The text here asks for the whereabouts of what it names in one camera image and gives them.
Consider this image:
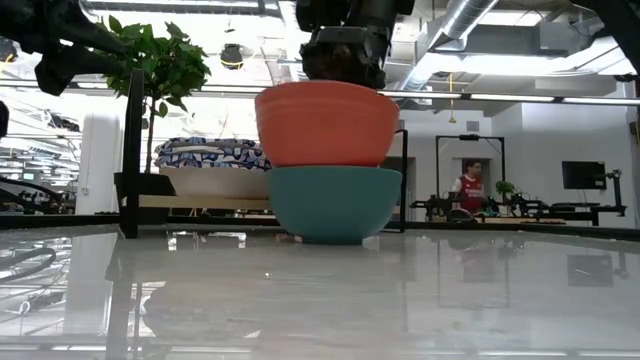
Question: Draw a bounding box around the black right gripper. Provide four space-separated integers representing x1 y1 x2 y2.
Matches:
294 0 416 91

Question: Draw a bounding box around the orange plastic bowl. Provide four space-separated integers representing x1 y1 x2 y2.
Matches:
254 79 401 169

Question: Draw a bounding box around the teal plastic bowl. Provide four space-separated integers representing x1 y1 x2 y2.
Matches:
266 165 404 246

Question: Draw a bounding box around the blue patterned paper bowl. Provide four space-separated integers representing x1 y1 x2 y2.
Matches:
154 144 271 162
158 136 265 151
153 155 274 201

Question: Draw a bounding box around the green leafy plant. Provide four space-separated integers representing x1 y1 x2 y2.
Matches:
82 14 212 176

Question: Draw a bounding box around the white pillar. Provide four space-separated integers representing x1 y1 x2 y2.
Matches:
74 112 125 216

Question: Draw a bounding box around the black ceiling dome fixture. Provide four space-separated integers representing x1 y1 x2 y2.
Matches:
219 43 245 71

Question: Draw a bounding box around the long ceiling light strip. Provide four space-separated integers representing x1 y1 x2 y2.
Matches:
189 84 640 107

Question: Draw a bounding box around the person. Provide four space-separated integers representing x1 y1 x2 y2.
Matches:
449 159 487 215

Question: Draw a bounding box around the small green plant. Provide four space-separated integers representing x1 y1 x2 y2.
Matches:
494 179 517 201

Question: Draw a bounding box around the black monitor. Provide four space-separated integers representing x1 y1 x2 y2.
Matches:
561 160 608 192

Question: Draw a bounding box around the black background workbench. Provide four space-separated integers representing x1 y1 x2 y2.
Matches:
409 168 629 227

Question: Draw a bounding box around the black wire dish rack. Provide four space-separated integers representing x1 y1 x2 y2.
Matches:
118 68 409 239

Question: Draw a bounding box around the silver ventilation duct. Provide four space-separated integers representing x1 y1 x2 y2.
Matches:
399 0 501 94

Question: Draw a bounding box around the black metal gantry frame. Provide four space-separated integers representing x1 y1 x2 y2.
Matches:
434 134 506 201

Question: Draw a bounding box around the black metal table frame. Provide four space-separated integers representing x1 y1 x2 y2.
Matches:
0 213 640 242

